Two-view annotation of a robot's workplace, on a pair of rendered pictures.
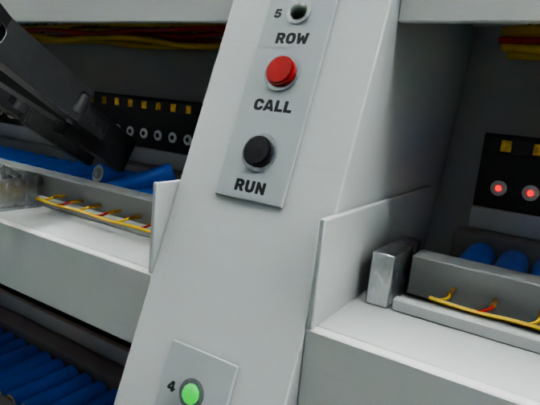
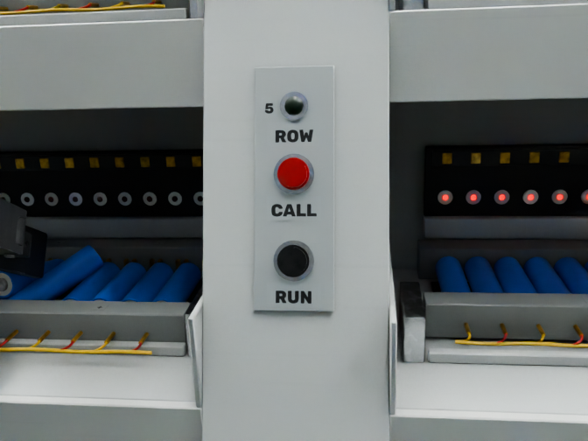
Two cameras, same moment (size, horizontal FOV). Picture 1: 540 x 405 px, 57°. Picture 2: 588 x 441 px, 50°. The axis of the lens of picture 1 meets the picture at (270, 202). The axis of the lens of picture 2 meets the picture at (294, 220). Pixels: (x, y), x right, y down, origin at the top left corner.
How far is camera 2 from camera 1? 0.15 m
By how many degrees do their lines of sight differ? 24
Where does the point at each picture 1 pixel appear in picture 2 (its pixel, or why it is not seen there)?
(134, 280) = (179, 419)
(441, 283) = (455, 322)
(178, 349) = not seen: outside the picture
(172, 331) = not seen: outside the picture
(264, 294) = (339, 395)
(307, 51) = (315, 149)
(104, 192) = (52, 316)
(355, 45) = (364, 139)
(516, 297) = (517, 319)
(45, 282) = not seen: outside the picture
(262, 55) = (263, 156)
